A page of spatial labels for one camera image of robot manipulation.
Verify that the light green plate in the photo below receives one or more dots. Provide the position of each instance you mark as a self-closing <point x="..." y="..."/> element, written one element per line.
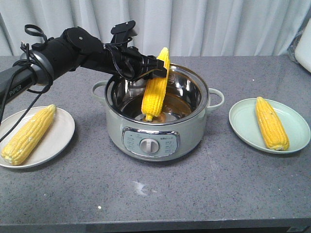
<point x="243" y="120"/>

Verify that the yellow corn cob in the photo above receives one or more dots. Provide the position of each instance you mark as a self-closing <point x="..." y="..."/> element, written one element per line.
<point x="271" y="127"/>
<point x="21" y="145"/>
<point x="155" y="90"/>

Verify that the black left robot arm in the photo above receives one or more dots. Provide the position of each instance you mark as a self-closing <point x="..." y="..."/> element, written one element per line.
<point x="47" y="61"/>

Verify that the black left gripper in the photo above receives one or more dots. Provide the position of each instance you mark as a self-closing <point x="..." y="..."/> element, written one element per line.
<point x="127" y="62"/>

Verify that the green electric cooking pot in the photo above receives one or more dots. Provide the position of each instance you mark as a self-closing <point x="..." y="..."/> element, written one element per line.
<point x="180" y="126"/>

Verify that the grey curtain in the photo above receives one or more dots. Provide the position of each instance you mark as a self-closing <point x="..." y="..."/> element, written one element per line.
<point x="186" y="27"/>

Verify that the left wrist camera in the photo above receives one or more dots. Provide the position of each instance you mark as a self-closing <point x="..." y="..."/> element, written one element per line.
<point x="123" y="33"/>

